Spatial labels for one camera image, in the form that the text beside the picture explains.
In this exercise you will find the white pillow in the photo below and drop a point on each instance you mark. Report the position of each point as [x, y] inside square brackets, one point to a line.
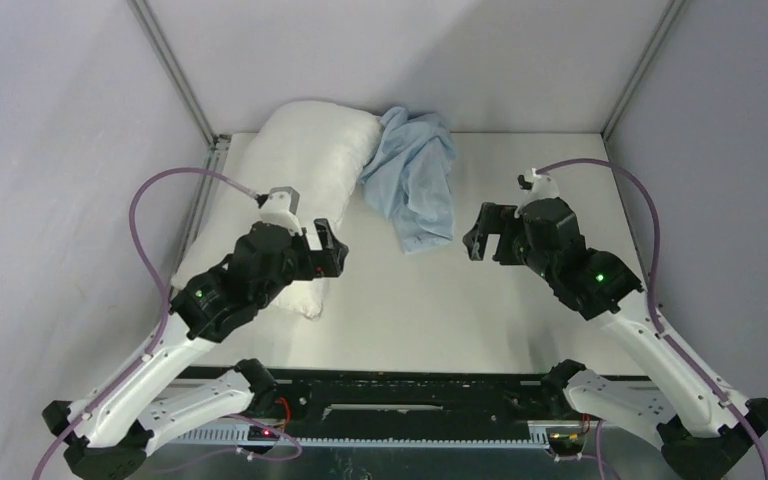
[317, 148]

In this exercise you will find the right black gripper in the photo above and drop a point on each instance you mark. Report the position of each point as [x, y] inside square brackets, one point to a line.
[493, 219]

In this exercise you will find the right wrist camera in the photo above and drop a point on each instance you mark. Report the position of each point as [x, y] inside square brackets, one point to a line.
[536, 187]

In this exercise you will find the light blue pillowcase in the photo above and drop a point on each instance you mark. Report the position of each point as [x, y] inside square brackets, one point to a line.
[407, 180]

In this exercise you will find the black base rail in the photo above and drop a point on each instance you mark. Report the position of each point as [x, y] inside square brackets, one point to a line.
[419, 410]

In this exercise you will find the aluminium frame post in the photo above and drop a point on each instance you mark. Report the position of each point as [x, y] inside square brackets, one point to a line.
[149, 23]
[652, 48]

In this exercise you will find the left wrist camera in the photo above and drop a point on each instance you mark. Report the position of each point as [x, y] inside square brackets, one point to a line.
[279, 207]

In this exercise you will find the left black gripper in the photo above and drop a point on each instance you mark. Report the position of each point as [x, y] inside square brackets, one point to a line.
[325, 262]

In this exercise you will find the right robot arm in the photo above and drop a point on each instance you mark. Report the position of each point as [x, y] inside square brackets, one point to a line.
[701, 426]

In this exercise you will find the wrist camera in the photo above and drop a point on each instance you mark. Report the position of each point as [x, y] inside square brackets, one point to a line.
[536, 187]
[279, 207]

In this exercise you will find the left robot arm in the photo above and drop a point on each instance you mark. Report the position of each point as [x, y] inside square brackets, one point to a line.
[111, 433]

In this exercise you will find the right aluminium frame post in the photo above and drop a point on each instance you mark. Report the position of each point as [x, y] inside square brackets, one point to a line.
[652, 48]

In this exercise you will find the left aluminium frame post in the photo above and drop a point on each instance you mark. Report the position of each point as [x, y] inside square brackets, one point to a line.
[149, 23]

